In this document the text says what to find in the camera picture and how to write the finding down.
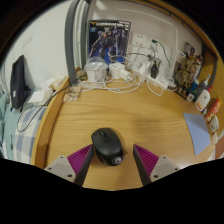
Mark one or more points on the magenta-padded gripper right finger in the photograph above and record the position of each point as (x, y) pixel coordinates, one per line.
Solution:
(148, 161)

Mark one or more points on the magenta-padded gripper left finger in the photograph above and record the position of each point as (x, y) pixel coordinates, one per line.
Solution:
(77, 161)

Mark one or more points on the black computer mouse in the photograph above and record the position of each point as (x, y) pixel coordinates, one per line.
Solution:
(106, 145)

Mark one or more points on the light blue mouse pad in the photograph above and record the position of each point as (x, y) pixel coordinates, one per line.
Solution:
(198, 133)

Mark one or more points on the blue plaid bed sheet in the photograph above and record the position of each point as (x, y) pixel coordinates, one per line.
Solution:
(28, 133)

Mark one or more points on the flat white box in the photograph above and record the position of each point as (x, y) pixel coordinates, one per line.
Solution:
(40, 96)

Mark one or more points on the small white square clock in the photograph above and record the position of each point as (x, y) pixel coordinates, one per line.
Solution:
(190, 97)

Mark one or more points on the teal quilt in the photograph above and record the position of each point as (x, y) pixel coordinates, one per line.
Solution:
(6, 126)

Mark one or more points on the white power strip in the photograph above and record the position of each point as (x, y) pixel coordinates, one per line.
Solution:
(157, 82)

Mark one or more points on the white red-capped lotion bottle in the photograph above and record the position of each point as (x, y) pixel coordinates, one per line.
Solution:
(202, 100)

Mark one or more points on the small white plug adapter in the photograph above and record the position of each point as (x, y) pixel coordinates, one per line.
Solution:
(125, 75)

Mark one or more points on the white round lidded container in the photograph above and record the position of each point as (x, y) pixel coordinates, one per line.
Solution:
(95, 70)

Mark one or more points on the clear white-nozzle spray bottle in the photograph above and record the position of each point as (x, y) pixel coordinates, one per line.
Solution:
(201, 85)

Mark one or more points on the white charger block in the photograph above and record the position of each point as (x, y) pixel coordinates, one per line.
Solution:
(116, 70)

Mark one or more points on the white wall socket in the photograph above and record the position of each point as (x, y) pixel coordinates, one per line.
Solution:
(139, 39)

